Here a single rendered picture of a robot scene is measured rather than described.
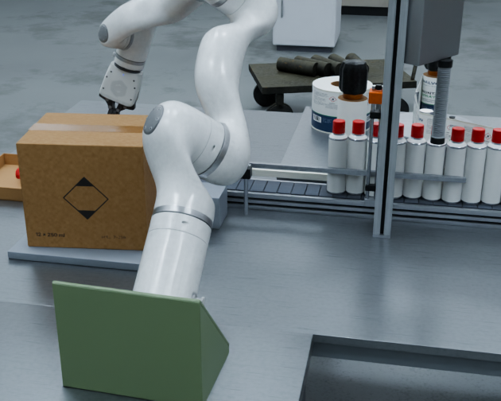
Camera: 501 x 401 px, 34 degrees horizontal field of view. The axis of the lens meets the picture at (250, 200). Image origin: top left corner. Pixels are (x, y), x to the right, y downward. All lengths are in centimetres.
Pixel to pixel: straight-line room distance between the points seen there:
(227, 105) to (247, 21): 22
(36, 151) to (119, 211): 24
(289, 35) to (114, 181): 579
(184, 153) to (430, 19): 70
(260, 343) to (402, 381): 104
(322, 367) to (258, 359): 106
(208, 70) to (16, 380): 72
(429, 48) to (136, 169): 74
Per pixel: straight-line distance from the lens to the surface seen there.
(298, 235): 212
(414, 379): 267
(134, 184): 195
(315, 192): 226
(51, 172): 199
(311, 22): 759
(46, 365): 167
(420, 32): 195
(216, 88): 171
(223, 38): 176
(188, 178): 157
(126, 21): 213
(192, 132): 160
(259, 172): 232
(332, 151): 221
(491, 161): 222
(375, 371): 269
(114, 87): 229
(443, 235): 218
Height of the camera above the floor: 176
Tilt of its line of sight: 24 degrees down
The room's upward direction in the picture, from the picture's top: straight up
